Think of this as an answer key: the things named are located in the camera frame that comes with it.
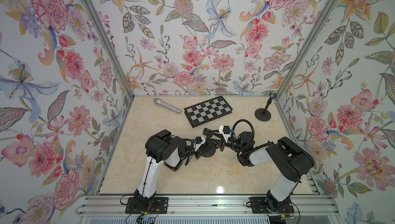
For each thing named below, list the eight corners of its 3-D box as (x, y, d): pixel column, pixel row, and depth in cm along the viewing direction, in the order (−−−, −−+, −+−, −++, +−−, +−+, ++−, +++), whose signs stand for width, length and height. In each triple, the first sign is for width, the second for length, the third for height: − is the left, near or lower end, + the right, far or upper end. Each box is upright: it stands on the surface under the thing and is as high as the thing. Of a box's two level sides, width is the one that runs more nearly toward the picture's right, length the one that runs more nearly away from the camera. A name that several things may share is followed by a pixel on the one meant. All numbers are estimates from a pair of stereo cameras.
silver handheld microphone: (154, 102, 119) (153, 99, 117) (156, 100, 121) (156, 97, 118) (180, 114, 112) (179, 111, 109) (182, 111, 114) (182, 108, 111)
